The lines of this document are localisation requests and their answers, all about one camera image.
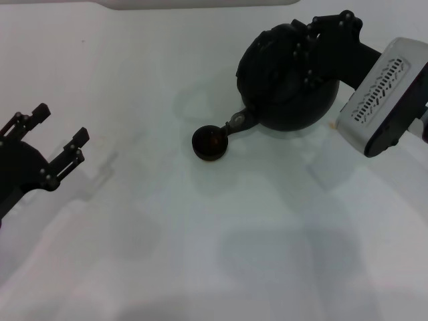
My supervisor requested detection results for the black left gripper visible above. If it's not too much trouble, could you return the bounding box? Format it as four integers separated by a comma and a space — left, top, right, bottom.
0, 103, 91, 222

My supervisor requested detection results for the black round teapot with handle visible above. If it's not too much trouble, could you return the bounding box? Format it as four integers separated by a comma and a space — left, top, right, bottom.
223, 22, 340, 136

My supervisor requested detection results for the small black teacup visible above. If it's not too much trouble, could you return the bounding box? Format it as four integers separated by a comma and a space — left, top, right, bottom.
191, 125, 229, 163

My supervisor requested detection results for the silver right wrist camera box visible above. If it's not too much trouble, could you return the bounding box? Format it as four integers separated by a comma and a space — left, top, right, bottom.
335, 36, 428, 158

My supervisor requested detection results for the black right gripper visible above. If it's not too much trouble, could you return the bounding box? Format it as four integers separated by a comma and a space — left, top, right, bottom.
293, 10, 383, 92

